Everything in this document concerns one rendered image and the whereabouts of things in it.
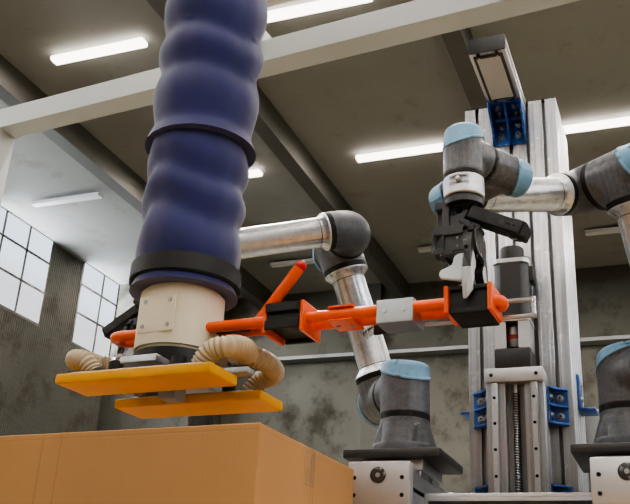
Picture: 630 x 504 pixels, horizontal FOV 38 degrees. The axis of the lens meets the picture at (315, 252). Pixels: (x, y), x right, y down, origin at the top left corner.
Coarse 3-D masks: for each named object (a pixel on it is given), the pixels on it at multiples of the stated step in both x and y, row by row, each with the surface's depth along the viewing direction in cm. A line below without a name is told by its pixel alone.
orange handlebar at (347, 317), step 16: (352, 304) 167; (416, 304) 162; (432, 304) 161; (496, 304) 157; (224, 320) 178; (240, 320) 176; (256, 320) 175; (320, 320) 169; (336, 320) 167; (352, 320) 167; (368, 320) 169; (112, 336) 188; (128, 336) 186
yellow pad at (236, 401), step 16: (128, 400) 189; (144, 400) 187; (160, 400) 186; (192, 400) 183; (208, 400) 181; (224, 400) 180; (240, 400) 178; (256, 400) 178; (272, 400) 181; (144, 416) 195; (160, 416) 194; (176, 416) 194
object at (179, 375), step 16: (112, 368) 174; (128, 368) 168; (144, 368) 167; (160, 368) 165; (176, 368) 164; (192, 368) 162; (208, 368) 161; (64, 384) 174; (80, 384) 174; (96, 384) 173; (112, 384) 172; (128, 384) 172; (144, 384) 171; (160, 384) 170; (176, 384) 170; (192, 384) 169; (208, 384) 169; (224, 384) 168
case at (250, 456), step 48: (96, 432) 159; (144, 432) 155; (192, 432) 151; (240, 432) 148; (0, 480) 164; (48, 480) 159; (96, 480) 155; (144, 480) 152; (192, 480) 148; (240, 480) 144; (288, 480) 153; (336, 480) 171
